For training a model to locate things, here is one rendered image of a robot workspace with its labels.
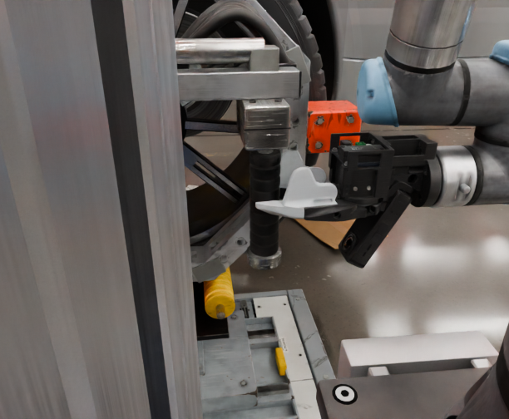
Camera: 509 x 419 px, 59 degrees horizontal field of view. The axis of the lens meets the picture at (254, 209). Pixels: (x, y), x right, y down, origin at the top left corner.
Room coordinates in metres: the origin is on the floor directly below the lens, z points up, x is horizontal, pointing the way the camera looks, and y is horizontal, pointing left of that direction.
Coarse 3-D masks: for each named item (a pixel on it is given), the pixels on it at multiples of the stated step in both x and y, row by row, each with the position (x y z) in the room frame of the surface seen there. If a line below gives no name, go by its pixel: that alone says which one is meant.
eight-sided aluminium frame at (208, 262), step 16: (288, 48) 0.70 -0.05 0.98; (304, 64) 0.70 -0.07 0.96; (304, 80) 0.70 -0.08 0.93; (304, 96) 0.71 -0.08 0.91; (304, 112) 0.71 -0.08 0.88; (304, 128) 0.71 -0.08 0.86; (304, 144) 0.71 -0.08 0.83; (304, 160) 0.71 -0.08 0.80; (240, 224) 0.70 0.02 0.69; (224, 240) 0.70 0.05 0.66; (240, 240) 0.71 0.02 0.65; (192, 256) 0.72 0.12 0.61; (208, 256) 0.69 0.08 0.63; (224, 256) 0.70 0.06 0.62; (192, 272) 0.68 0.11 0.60; (208, 272) 0.68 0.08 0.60; (224, 272) 0.69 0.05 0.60
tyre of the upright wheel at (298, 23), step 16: (256, 0) 0.78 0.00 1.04; (272, 0) 0.78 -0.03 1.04; (288, 0) 0.79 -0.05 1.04; (272, 16) 0.78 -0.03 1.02; (288, 16) 0.79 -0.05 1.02; (304, 16) 0.80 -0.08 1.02; (288, 32) 0.79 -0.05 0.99; (304, 32) 0.79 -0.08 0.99; (304, 48) 0.79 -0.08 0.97; (320, 64) 0.80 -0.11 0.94; (320, 80) 0.80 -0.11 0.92; (320, 96) 0.80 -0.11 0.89; (208, 240) 0.77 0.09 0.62
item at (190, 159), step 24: (192, 120) 0.79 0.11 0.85; (216, 120) 0.81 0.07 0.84; (192, 168) 0.79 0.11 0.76; (216, 168) 0.80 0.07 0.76; (240, 168) 0.93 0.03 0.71; (192, 192) 0.97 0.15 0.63; (216, 192) 0.91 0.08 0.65; (240, 192) 0.80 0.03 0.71; (192, 216) 0.85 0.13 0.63; (216, 216) 0.80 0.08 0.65; (192, 240) 0.76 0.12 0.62
